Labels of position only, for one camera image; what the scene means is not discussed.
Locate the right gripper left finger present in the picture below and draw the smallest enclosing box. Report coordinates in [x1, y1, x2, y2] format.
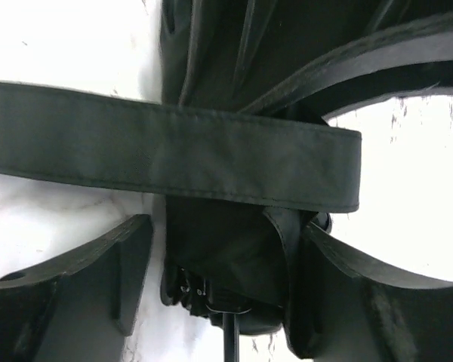
[0, 215, 153, 362]

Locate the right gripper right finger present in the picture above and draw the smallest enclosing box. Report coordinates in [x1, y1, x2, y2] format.
[290, 223, 453, 361]

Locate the black folding umbrella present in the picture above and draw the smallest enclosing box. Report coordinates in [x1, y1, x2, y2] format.
[0, 1, 453, 361]

